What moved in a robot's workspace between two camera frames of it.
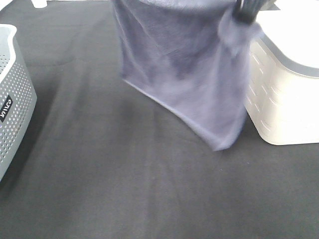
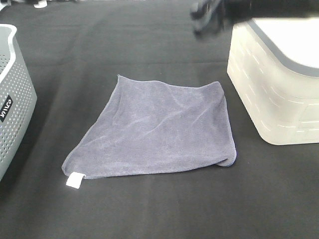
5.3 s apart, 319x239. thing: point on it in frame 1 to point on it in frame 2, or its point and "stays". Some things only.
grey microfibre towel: [193, 57] to [152, 126]
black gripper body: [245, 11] to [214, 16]
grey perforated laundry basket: [18, 99] stays
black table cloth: [103, 160] stays
